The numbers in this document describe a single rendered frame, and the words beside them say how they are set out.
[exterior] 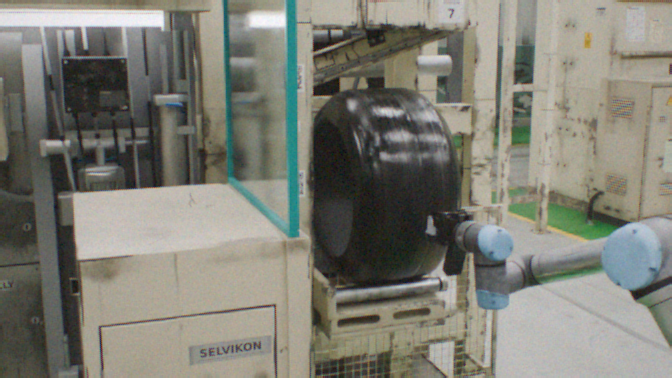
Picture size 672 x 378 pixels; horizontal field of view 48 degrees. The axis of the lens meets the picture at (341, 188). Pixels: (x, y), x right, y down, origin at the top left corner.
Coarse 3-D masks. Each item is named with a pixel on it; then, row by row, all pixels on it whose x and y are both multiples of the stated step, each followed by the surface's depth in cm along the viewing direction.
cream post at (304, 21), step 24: (312, 48) 202; (312, 72) 203; (312, 96) 204; (312, 120) 205; (312, 144) 207; (312, 168) 208; (312, 192) 209; (312, 216) 211; (312, 240) 212; (312, 264) 213; (312, 288) 215; (312, 312) 216; (312, 336) 218; (312, 360) 219
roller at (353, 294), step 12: (432, 276) 222; (336, 288) 212; (348, 288) 212; (360, 288) 212; (372, 288) 213; (384, 288) 214; (396, 288) 216; (408, 288) 217; (420, 288) 218; (432, 288) 220; (336, 300) 210; (348, 300) 211; (360, 300) 213
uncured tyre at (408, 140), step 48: (336, 96) 218; (384, 96) 210; (336, 144) 245; (384, 144) 197; (432, 144) 201; (336, 192) 249; (384, 192) 195; (432, 192) 199; (336, 240) 243; (384, 240) 199
